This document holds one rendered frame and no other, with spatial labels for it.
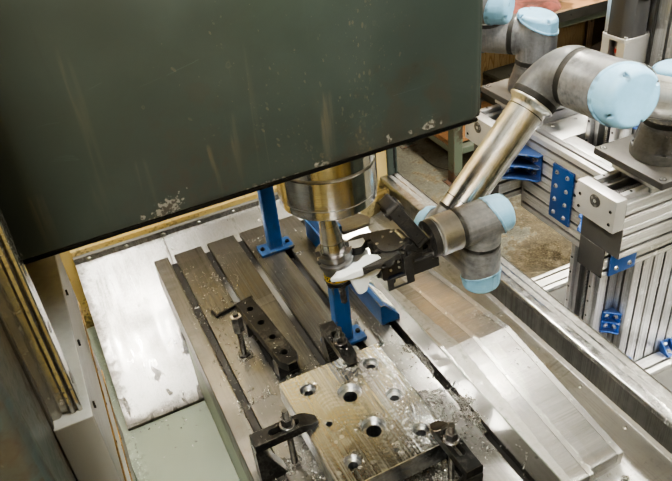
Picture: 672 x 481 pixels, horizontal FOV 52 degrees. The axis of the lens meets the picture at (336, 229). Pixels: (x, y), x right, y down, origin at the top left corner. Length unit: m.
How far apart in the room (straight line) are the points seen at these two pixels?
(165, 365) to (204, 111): 1.26
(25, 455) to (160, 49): 0.44
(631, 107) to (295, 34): 0.70
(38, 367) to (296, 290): 1.05
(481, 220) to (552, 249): 2.23
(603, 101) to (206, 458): 1.24
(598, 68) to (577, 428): 0.83
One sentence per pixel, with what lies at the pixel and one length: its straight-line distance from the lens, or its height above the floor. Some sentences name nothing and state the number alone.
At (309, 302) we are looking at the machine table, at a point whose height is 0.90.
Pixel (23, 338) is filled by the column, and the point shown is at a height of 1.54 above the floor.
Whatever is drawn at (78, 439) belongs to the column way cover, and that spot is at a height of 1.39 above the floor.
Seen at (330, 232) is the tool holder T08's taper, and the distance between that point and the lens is 1.12.
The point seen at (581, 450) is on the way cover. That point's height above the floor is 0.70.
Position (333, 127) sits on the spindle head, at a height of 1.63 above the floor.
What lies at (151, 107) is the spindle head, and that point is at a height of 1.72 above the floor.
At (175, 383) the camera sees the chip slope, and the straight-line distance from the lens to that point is 1.98.
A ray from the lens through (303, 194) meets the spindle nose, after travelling 1.01.
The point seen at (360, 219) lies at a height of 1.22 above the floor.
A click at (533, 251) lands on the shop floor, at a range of 3.44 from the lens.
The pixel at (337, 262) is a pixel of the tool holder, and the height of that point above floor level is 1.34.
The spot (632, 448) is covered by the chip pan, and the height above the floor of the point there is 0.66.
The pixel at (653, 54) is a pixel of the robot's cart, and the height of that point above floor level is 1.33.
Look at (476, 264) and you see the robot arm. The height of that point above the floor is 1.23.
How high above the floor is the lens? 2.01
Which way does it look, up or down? 34 degrees down
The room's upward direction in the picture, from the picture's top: 6 degrees counter-clockwise
